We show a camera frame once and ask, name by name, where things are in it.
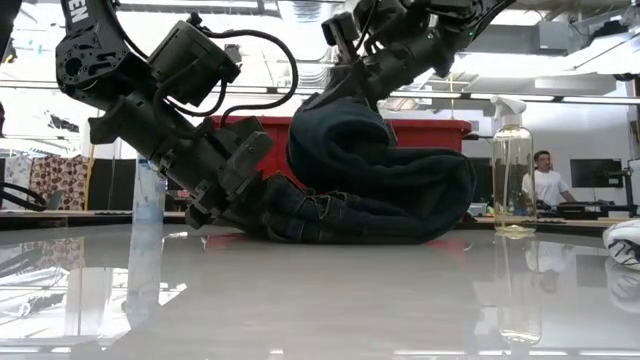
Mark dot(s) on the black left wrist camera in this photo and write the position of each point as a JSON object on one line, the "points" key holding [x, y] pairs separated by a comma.
{"points": [[192, 62]]}

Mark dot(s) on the red plastic laundry basket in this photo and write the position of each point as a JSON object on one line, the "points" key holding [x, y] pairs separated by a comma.
{"points": [[425, 135]]}

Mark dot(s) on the blue spray bottle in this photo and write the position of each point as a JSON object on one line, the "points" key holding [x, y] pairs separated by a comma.
{"points": [[149, 195]]}

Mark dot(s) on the white patterned fabric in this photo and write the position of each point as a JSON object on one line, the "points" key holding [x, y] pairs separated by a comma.
{"points": [[19, 172]]}

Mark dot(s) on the brown floral fabric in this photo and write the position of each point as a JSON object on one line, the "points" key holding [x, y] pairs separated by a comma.
{"points": [[60, 182]]}

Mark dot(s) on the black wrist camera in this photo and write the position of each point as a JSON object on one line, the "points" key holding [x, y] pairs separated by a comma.
{"points": [[192, 62], [340, 35]]}

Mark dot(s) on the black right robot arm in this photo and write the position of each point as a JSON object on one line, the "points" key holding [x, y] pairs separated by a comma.
{"points": [[440, 25]]}

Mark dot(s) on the ribbed silver ventilation duct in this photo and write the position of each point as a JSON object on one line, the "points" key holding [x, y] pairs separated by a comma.
{"points": [[307, 75]]}

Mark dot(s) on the long ceiling light bar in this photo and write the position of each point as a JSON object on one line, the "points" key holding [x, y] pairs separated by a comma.
{"points": [[500, 96]]}

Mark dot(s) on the white leaf-print cloth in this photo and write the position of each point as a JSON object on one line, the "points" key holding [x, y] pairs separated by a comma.
{"points": [[625, 245]]}

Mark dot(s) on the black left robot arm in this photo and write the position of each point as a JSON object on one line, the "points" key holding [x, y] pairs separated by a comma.
{"points": [[95, 55]]}

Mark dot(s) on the black wall monitor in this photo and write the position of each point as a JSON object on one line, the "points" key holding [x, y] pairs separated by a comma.
{"points": [[596, 173]]}

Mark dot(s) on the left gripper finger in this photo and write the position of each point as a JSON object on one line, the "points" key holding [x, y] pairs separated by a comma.
{"points": [[247, 160], [215, 217]]}

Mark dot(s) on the dark green garment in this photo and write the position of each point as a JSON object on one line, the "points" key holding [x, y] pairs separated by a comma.
{"points": [[380, 190]]}

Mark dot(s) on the black monitor stand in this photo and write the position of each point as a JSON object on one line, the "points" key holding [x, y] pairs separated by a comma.
{"points": [[627, 200]]}

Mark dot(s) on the person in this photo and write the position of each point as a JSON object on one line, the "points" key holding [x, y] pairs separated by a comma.
{"points": [[547, 185]]}

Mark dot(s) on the clear spray bottle white trigger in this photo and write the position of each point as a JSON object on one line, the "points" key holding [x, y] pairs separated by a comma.
{"points": [[512, 175]]}

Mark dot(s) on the black partition panel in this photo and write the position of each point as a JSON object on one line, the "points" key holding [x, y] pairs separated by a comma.
{"points": [[112, 185]]}

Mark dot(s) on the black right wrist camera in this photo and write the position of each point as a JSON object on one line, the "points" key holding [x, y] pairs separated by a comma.
{"points": [[340, 35]]}

